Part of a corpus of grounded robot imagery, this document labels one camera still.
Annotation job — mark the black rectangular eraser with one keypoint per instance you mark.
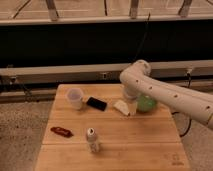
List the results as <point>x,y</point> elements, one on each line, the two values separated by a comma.
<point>96,103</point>

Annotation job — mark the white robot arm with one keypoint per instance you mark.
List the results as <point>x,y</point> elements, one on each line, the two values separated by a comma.
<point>136,81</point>

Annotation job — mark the white plastic cup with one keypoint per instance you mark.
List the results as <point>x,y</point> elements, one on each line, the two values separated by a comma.
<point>75,98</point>

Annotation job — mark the green bowl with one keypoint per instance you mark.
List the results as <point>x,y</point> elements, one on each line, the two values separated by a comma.
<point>146,103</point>

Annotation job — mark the small clear bottle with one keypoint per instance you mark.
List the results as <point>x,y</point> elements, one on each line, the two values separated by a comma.
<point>92,139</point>

